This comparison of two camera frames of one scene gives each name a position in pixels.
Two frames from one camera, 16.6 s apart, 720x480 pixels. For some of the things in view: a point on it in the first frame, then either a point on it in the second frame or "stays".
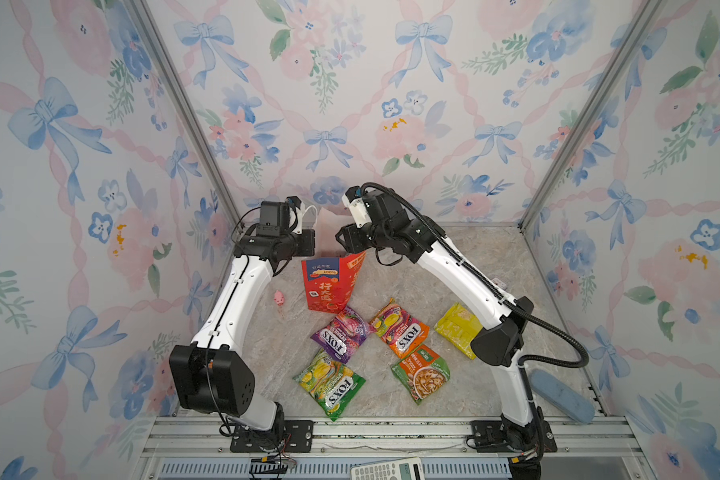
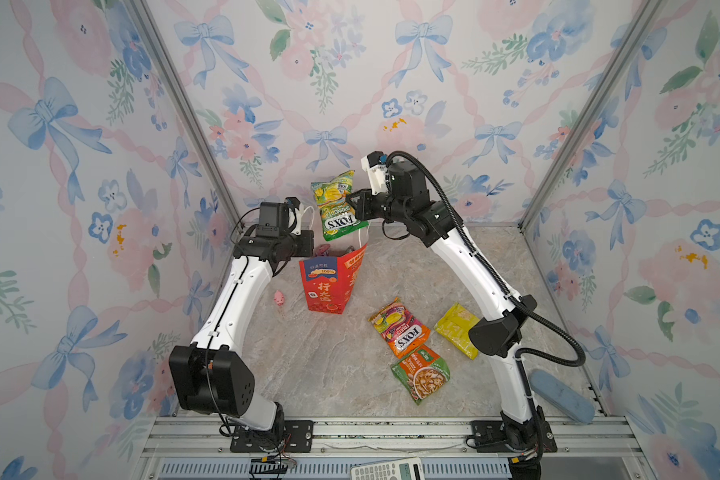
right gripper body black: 365,240 -> 382,209
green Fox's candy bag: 330,383 -> 338,216
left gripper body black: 299,245 stays
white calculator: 405,468 stays
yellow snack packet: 459,324 stays
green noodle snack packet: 423,371 stays
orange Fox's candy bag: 399,329 stays
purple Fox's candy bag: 343,333 -> 322,249
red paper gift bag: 330,281 stays
